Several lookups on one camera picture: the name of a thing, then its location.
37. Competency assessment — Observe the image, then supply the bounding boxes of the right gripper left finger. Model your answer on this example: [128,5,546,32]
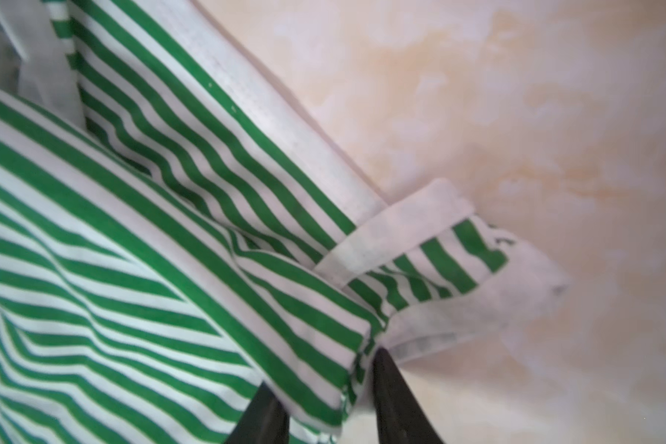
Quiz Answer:
[225,384,290,444]

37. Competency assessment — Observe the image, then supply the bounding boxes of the green white striped garment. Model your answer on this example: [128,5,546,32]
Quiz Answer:
[0,1,567,443]

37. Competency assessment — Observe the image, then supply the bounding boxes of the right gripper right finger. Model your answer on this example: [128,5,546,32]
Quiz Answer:
[372,348,443,444]

